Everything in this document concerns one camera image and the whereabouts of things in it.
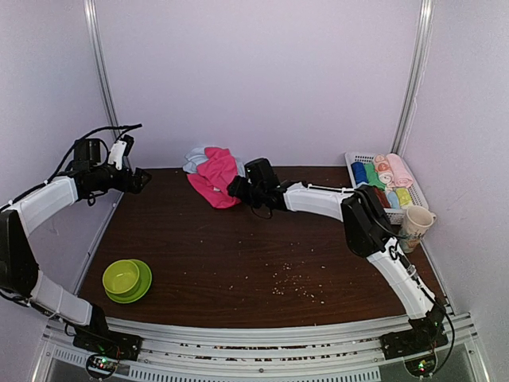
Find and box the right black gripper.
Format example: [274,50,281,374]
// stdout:
[228,175,265,208]

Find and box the magenta pink towel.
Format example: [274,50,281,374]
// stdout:
[187,146,241,209]

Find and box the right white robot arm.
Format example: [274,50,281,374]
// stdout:
[227,176,445,352]

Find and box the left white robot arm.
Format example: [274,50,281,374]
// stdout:
[1,163,152,353]

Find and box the light blue towel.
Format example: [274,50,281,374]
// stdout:
[182,146,246,177]

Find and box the green bowl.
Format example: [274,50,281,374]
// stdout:
[102,259,140,296]

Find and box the green plate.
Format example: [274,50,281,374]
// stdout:
[102,259,153,304]

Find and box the blue rolled towel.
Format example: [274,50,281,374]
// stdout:
[351,162,369,186]

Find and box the green rolled towel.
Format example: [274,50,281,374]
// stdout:
[363,162,386,191]

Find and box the dark red rolled towel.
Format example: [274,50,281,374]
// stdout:
[371,186,391,209]

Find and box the cartoon print rolled towel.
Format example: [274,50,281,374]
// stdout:
[373,154,394,189]

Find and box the white plastic basket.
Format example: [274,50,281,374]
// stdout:
[344,152,429,225]

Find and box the light pink rolled towel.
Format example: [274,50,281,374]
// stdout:
[387,153,414,189]

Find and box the yellow rolled towel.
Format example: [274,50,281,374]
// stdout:
[394,188,414,209]

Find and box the cream patterned mug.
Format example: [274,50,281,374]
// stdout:
[399,205,437,254]

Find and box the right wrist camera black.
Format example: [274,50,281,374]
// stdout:
[245,158,280,189]

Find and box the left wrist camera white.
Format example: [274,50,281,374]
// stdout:
[107,134,134,170]

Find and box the aluminium front rail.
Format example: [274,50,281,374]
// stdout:
[29,314,490,381]

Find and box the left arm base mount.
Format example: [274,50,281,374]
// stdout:
[73,326,142,361]

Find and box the left aluminium post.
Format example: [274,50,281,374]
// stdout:
[84,0,119,127]

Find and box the aluminium post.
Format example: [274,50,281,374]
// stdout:
[391,0,435,157]
[84,0,119,127]

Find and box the right aluminium post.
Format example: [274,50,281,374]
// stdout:
[391,0,435,157]

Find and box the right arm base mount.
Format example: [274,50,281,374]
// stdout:
[379,325,449,360]

